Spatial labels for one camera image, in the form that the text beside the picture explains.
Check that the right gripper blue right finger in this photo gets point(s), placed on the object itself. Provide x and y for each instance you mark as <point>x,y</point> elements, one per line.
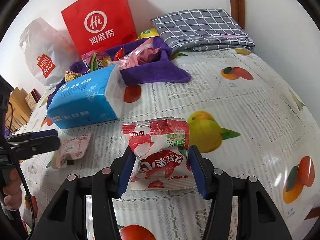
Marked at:
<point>216,185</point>

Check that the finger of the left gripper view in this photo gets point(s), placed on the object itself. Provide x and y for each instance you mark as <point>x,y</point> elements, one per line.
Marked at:
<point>26,145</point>

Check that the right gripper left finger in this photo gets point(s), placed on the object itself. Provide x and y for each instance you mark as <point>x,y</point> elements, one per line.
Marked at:
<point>109,184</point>

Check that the pale pink packet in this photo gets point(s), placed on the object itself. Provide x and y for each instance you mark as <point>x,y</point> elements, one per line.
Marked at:
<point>72,149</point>

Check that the white strawberry jelly packet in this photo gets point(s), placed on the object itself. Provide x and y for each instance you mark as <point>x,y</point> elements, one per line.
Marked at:
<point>161,147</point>

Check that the large pink snack bag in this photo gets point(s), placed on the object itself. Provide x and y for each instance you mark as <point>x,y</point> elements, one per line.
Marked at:
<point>87,57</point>

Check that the green snack packet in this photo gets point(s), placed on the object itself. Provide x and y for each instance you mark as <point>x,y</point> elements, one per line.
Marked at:
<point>99,60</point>

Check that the small red snack packet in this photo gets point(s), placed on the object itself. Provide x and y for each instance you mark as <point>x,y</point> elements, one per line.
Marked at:
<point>119,54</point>

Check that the person's left hand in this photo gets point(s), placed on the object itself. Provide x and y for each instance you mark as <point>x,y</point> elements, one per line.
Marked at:
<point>13,191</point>

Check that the wooden bedside table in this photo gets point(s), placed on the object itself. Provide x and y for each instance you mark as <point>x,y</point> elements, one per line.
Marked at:
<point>19,114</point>

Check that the red framed book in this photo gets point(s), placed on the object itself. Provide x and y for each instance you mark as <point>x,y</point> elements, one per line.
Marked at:
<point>32,98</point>

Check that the yellow triangular snack packet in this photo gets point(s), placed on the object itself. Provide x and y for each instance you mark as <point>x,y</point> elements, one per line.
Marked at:
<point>71,75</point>

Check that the fruit print bed sheet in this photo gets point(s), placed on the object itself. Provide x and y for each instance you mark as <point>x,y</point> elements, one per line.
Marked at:
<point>278,138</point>

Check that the blue tissue pack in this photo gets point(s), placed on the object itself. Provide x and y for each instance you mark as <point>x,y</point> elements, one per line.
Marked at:
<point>95,97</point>

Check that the white Miniso plastic bag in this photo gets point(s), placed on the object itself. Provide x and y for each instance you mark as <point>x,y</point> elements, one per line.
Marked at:
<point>47,53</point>

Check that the purple towel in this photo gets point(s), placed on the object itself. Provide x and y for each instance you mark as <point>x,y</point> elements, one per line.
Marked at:
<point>159,70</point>

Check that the pink wrapped snack pair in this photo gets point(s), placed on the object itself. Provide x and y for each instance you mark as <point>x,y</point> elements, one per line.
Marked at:
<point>145,53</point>

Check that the red Haidilao paper bag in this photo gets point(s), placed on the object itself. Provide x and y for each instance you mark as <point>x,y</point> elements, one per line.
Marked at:
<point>99,24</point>

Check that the yellow packet behind towel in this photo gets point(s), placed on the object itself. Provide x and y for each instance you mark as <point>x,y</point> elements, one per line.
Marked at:
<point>148,33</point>

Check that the grey checked folded cloth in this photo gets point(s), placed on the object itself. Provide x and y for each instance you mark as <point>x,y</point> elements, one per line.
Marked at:
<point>200,30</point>

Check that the brown wooden door frame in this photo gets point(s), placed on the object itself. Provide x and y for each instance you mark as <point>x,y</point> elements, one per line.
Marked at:
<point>238,11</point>

